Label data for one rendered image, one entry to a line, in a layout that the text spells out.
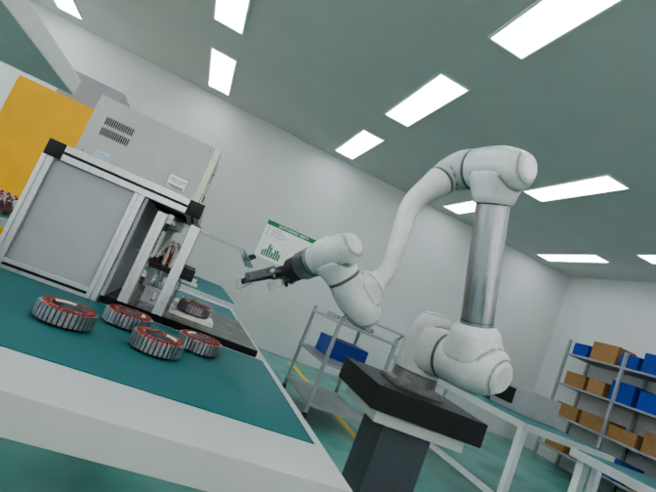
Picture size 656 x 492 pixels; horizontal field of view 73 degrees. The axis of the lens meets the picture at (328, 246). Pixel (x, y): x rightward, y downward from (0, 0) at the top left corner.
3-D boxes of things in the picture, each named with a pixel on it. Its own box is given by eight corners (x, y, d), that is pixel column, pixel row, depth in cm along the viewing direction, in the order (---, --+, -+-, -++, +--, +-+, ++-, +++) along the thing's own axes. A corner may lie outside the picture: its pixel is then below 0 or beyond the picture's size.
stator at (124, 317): (97, 321, 100) (103, 306, 100) (104, 313, 110) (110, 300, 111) (145, 338, 103) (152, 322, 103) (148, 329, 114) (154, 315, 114)
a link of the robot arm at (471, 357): (461, 377, 152) (517, 403, 134) (427, 382, 143) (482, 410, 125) (491, 152, 147) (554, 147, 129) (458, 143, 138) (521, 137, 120)
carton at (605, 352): (605, 366, 708) (611, 348, 712) (632, 373, 668) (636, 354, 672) (589, 358, 696) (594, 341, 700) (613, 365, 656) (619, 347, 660)
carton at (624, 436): (626, 443, 634) (629, 431, 637) (654, 456, 594) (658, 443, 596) (605, 435, 624) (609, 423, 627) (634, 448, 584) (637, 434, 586)
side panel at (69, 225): (97, 301, 125) (145, 197, 129) (95, 302, 122) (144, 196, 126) (-10, 263, 117) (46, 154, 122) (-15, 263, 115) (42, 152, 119)
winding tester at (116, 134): (195, 217, 185) (216, 173, 187) (196, 206, 143) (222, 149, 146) (101, 176, 174) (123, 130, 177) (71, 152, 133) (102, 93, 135)
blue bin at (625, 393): (628, 407, 652) (634, 389, 656) (651, 416, 617) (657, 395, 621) (606, 398, 643) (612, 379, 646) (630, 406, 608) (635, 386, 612)
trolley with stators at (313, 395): (329, 407, 471) (364, 318, 483) (364, 447, 374) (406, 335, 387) (278, 389, 455) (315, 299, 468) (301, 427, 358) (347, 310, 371)
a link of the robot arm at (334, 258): (297, 253, 124) (319, 292, 126) (340, 234, 115) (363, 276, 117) (314, 238, 133) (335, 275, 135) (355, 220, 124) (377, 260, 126)
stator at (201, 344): (223, 357, 116) (228, 344, 116) (205, 360, 105) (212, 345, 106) (186, 341, 118) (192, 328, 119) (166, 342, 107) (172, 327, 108)
